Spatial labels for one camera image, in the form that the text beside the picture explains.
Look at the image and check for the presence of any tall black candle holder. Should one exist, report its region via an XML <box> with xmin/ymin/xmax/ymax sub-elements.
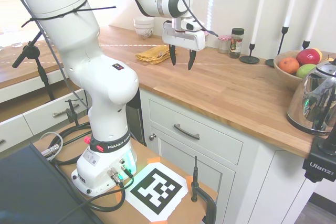
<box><xmin>265</xmin><ymin>26</ymin><xmax>290</xmax><ymax>67</ymax></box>

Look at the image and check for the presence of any white bowl with floral print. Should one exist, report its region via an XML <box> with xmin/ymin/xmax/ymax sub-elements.
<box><xmin>134</xmin><ymin>26</ymin><xmax>154</xmax><ymax>41</ymax></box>

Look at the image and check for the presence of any short black candle holder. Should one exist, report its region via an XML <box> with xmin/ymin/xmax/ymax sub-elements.
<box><xmin>239</xmin><ymin>42</ymin><xmax>260</xmax><ymax>65</ymax></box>

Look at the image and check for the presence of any black tripod stand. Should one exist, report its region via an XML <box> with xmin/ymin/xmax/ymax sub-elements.
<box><xmin>11</xmin><ymin>30</ymin><xmax>56</xmax><ymax>102</ymax></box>

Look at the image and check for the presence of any stainless steel kettle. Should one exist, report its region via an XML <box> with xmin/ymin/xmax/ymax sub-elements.
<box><xmin>286</xmin><ymin>58</ymin><xmax>336</xmax><ymax>134</ymax></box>

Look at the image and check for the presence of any white kitchen cabinet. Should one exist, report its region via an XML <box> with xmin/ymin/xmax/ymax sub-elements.
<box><xmin>125</xmin><ymin>87</ymin><xmax>326</xmax><ymax>224</ymax></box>

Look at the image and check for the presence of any black looped base cable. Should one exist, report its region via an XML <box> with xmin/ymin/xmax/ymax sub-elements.
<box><xmin>52</xmin><ymin>123</ymin><xmax>93</xmax><ymax>166</ymax></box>

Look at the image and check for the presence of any wooden fruit bowl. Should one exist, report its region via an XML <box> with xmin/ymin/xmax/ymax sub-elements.
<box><xmin>273</xmin><ymin>50</ymin><xmax>336</xmax><ymax>80</ymax></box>

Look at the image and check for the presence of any brown mounting board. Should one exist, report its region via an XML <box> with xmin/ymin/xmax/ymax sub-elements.
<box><xmin>30</xmin><ymin>121</ymin><xmax>218</xmax><ymax>224</ymax></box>

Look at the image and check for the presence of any small black clamp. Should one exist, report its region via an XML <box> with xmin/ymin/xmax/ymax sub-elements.
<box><xmin>65</xmin><ymin>99</ymin><xmax>80</xmax><ymax>128</ymax></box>

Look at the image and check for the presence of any green apple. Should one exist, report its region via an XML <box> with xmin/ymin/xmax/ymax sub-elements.
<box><xmin>296</xmin><ymin>63</ymin><xmax>318</xmax><ymax>79</ymax></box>

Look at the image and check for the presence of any orange fruit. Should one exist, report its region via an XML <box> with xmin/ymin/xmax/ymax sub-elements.
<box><xmin>278</xmin><ymin>56</ymin><xmax>300</xmax><ymax>74</ymax></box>

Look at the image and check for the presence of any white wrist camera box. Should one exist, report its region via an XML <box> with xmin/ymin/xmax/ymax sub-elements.
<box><xmin>180</xmin><ymin>18</ymin><xmax>204</xmax><ymax>33</ymax></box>

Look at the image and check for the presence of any dark flat box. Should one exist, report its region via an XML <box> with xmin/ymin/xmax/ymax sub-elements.
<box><xmin>0</xmin><ymin>143</ymin><xmax>103</xmax><ymax>224</ymax></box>

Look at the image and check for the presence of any yellow terry cloth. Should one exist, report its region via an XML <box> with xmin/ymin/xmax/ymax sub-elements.
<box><xmin>135</xmin><ymin>45</ymin><xmax>172</xmax><ymax>66</ymax></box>

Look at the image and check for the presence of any tall white taper candle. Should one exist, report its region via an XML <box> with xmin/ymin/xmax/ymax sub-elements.
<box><xmin>305</xmin><ymin>0</ymin><xmax>334</xmax><ymax>42</ymax></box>
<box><xmin>284</xmin><ymin>0</ymin><xmax>303</xmax><ymax>28</ymax></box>
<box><xmin>250</xmin><ymin>0</ymin><xmax>270</xmax><ymax>45</ymax></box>

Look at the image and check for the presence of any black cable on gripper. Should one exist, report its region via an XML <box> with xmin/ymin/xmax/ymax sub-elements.
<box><xmin>166</xmin><ymin>0</ymin><xmax>219</xmax><ymax>38</ymax></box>

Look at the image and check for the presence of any plain white bowl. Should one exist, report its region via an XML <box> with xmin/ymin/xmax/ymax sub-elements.
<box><xmin>133</xmin><ymin>17</ymin><xmax>155</xmax><ymax>29</ymax></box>

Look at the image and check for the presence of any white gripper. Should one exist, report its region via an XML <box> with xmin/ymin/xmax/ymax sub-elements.
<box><xmin>162</xmin><ymin>20</ymin><xmax>206</xmax><ymax>71</ymax></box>

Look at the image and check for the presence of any black Ulanzi camera mount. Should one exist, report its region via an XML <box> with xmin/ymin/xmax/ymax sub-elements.
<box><xmin>301</xmin><ymin>129</ymin><xmax>336</xmax><ymax>183</ymax></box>

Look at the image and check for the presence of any white low drawer unit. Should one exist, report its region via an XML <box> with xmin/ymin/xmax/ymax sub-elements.
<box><xmin>0</xmin><ymin>69</ymin><xmax>92</xmax><ymax>154</ymax></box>

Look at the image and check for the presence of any large black bar clamp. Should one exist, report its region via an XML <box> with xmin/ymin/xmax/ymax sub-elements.
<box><xmin>190</xmin><ymin>155</ymin><xmax>217</xmax><ymax>224</ymax></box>

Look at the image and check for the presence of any yellow fruit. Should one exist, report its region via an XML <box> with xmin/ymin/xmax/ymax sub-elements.
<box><xmin>312</xmin><ymin>47</ymin><xmax>323</xmax><ymax>61</ymax></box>

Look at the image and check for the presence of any spice jar with black lid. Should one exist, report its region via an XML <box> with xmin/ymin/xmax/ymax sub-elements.
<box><xmin>228</xmin><ymin>27</ymin><xmax>245</xmax><ymax>59</ymax></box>

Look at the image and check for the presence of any black and white marker sheet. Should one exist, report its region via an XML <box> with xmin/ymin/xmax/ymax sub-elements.
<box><xmin>125</xmin><ymin>163</ymin><xmax>190</xmax><ymax>222</ymax></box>

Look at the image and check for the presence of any red apple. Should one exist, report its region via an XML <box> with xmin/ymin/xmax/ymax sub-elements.
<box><xmin>296</xmin><ymin>48</ymin><xmax>321</xmax><ymax>66</ymax></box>

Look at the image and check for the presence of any straight metal drawer handle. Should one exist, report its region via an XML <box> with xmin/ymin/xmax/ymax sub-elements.
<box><xmin>51</xmin><ymin>103</ymin><xmax>80</xmax><ymax>119</ymax></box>

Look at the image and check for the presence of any black cable with metal plug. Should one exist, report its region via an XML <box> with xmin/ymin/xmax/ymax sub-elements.
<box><xmin>77</xmin><ymin>166</ymin><xmax>135</xmax><ymax>212</ymax></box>

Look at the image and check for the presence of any grey cable with metal connector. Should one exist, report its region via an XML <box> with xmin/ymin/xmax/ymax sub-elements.
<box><xmin>39</xmin><ymin>131</ymin><xmax>64</xmax><ymax>160</ymax></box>

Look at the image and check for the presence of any curved metal drawer handle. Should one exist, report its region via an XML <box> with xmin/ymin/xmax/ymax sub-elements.
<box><xmin>173</xmin><ymin>123</ymin><xmax>201</xmax><ymax>141</ymax></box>

